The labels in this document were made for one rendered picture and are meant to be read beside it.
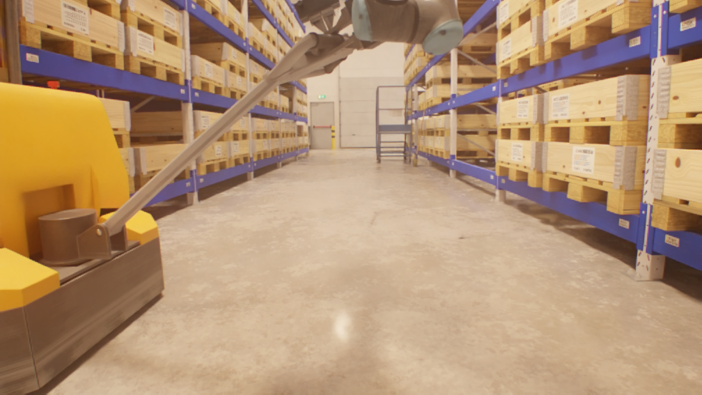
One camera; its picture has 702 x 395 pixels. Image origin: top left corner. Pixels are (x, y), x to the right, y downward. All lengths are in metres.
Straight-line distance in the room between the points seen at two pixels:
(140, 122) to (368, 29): 3.74
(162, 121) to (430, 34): 3.64
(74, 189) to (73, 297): 0.44
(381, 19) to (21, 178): 1.18
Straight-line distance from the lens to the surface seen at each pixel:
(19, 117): 1.53
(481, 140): 5.82
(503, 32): 3.66
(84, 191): 1.64
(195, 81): 4.02
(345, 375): 1.15
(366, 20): 0.74
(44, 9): 2.59
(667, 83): 1.91
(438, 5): 0.81
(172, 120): 4.13
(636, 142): 2.14
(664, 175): 1.89
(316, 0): 1.16
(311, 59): 1.07
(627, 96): 2.11
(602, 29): 2.50
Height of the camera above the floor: 0.69
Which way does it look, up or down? 7 degrees down
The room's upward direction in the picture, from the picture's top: 1 degrees counter-clockwise
